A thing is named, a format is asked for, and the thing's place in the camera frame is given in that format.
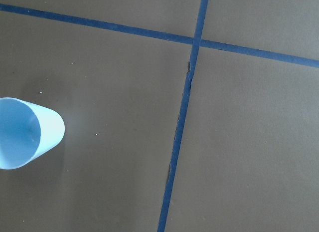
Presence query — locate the light blue plastic cup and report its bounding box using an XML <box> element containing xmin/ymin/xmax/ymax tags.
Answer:
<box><xmin>0</xmin><ymin>97</ymin><xmax>65</xmax><ymax>170</ymax></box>

